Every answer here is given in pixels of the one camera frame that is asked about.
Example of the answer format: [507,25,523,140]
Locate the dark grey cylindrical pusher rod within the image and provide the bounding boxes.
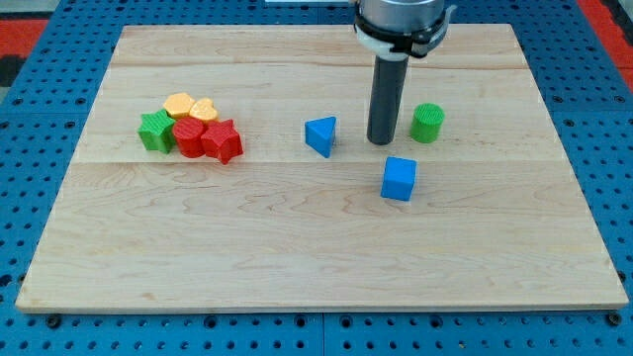
[366,56,408,145]

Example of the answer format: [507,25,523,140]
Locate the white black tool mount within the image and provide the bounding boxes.
[354,4,457,61]

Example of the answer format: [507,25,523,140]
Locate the blue triangle block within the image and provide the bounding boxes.
[305,117,336,158]

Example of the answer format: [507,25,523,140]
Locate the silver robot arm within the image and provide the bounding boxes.
[354,0,457,145]

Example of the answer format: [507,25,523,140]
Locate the green cylinder block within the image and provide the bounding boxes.
[409,103,445,143]

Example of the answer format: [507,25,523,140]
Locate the blue cube block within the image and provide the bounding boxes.
[381,156,417,201]

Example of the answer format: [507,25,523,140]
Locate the red star block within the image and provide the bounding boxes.
[201,119,243,164]

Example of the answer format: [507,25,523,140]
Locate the yellow heart block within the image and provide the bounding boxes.
[189,98,220,124]

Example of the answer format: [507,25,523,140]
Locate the light wooden board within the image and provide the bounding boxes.
[16,24,628,314]

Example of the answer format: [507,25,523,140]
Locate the red cylinder block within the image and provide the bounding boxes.
[172,117,205,158]

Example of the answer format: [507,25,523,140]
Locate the yellow hexagon block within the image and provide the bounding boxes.
[162,92,196,120]

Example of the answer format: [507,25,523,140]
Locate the green star block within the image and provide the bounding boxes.
[137,109,175,154]

